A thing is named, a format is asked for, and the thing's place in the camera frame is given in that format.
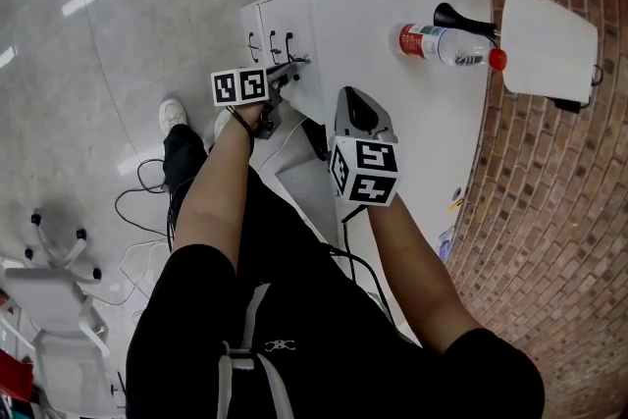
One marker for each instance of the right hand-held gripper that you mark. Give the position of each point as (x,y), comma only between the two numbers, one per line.
(368,172)

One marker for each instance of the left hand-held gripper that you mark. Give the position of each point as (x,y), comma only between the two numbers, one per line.
(240,86)

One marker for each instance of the person's left forearm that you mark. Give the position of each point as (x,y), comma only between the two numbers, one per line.
(211,201)

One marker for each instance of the person's right forearm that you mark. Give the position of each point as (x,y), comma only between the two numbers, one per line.
(417,270)

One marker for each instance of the yellow sticker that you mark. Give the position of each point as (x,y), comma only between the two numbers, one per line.
(455,205)

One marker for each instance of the person's white shoe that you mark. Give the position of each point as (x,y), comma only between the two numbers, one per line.
(222,120)
(172,115)

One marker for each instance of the blue round sticker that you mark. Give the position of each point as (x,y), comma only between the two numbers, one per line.
(446,244)

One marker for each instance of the clear bottle red cap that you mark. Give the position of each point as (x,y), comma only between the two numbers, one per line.
(432,41)

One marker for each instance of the person's black trouser leg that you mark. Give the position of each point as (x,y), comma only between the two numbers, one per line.
(184,162)

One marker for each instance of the person's black shirt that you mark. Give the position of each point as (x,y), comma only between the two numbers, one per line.
(333,333)

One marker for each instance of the white shade lamp black base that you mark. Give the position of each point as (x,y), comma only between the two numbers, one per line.
(544,44)

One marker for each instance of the white office chair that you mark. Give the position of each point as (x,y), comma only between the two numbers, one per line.
(54,309)

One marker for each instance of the red box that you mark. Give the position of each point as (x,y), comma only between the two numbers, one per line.
(12,378)

